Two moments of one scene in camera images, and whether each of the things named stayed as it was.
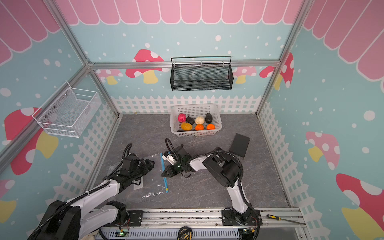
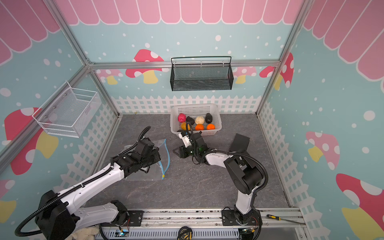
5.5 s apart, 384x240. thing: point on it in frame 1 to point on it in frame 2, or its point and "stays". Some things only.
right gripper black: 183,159 to 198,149
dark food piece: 190,120 stays
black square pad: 239,145 stays
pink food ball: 181,117 stays
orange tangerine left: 199,127 stays
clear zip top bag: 153,185 to 157,171
